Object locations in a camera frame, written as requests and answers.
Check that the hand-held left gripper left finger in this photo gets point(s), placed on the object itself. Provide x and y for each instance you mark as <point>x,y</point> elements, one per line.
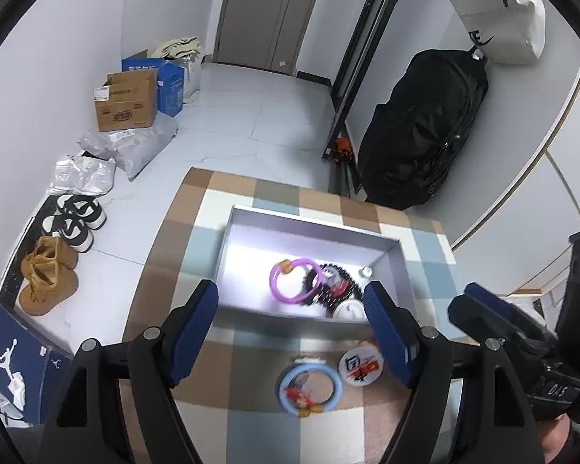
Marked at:
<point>193,333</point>

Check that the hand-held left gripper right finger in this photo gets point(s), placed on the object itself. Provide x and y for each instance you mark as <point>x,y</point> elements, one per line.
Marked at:
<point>386,338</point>

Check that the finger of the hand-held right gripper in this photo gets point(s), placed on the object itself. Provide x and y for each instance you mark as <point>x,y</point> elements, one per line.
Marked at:
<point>473,319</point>
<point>488,297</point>

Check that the round white red badge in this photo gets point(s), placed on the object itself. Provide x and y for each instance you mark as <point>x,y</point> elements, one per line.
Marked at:
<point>360,365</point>

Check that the white round case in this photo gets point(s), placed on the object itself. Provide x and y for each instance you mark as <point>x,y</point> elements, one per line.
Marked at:
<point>350,312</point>

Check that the grey cardboard box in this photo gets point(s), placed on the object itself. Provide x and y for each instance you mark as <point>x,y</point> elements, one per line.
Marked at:
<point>251,261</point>

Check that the person's right hand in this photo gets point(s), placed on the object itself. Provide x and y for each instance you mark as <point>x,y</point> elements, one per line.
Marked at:
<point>556,440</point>

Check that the checkered tablecloth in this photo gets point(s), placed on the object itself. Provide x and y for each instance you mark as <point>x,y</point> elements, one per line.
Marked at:
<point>251,357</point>

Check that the tan suede boot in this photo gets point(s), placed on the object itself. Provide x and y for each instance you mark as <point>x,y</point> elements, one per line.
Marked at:
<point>55,251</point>
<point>46,290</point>

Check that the black white sneaker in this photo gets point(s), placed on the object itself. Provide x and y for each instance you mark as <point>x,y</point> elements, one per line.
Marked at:
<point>67,232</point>
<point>84,210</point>

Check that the black backpack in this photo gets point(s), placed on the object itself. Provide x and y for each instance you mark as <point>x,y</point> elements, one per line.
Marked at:
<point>415,130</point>

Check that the blue shoe box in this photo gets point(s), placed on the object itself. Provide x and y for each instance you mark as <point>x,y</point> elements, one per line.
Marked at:
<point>9,348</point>

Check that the clear plastic bag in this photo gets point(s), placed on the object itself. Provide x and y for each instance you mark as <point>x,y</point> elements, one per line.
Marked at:
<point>82,176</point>

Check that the orange black tool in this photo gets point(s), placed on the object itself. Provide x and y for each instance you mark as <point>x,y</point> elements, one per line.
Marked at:
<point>342,150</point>

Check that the grey plastic package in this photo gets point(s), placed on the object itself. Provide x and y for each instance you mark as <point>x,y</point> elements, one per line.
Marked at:
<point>135,147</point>

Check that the brown cardboard box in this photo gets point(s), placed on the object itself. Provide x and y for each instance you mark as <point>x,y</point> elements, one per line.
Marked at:
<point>125,101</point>

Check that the blue cardboard box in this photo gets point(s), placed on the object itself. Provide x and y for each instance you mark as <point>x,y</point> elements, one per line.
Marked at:
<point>171,87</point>

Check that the white woven sack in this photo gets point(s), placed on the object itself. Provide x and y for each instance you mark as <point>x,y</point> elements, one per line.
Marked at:
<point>192,77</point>

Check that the beige cloth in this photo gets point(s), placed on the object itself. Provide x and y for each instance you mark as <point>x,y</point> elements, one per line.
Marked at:
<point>179,47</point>

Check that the white fabric bag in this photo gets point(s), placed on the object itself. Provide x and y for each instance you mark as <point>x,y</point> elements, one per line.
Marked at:
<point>498,9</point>

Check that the black metal coat rack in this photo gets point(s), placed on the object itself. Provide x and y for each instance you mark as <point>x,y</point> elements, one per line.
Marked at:
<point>362,34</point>

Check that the grey door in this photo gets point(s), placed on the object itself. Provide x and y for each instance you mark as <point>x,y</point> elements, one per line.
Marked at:
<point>266,9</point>

